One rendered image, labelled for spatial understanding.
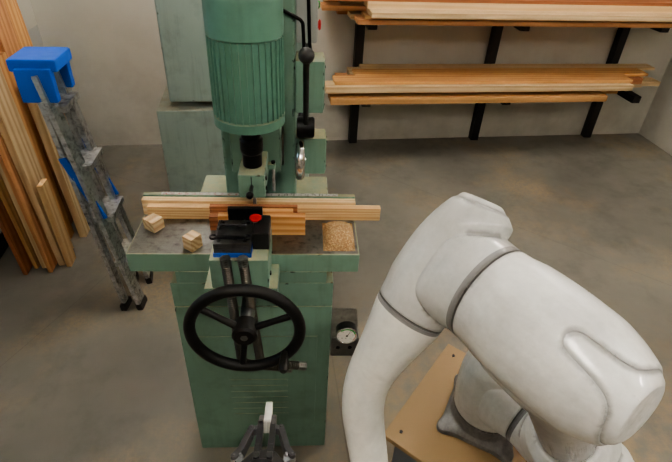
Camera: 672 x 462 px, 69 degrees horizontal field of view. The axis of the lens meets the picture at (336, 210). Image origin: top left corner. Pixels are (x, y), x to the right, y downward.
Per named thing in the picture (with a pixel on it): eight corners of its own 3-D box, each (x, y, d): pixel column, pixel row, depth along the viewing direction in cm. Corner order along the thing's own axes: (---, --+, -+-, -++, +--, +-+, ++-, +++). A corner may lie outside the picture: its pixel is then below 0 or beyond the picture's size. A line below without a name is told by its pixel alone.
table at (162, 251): (116, 297, 120) (111, 279, 117) (149, 224, 145) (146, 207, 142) (362, 297, 124) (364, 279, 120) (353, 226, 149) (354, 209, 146)
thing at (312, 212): (149, 218, 137) (146, 207, 135) (151, 214, 139) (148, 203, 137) (379, 220, 141) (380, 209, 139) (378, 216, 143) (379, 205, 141)
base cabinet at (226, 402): (200, 449, 175) (171, 308, 135) (223, 326, 223) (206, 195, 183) (325, 446, 178) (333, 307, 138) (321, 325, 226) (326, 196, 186)
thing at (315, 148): (295, 173, 150) (295, 138, 143) (295, 162, 156) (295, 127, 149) (326, 174, 150) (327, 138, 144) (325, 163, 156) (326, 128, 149)
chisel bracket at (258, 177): (239, 202, 131) (237, 175, 126) (245, 175, 142) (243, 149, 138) (267, 202, 131) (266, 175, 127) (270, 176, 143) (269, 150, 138)
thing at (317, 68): (295, 112, 141) (295, 60, 132) (295, 101, 148) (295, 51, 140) (324, 113, 141) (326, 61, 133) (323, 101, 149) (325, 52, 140)
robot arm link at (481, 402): (483, 365, 128) (503, 306, 116) (541, 419, 116) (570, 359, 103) (438, 394, 120) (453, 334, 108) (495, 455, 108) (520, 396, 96)
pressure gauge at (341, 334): (334, 348, 139) (336, 328, 134) (334, 338, 142) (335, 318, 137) (356, 348, 139) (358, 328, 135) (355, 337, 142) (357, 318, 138)
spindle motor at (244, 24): (209, 137, 116) (193, -4, 98) (220, 107, 130) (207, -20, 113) (283, 138, 117) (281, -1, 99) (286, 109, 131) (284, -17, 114)
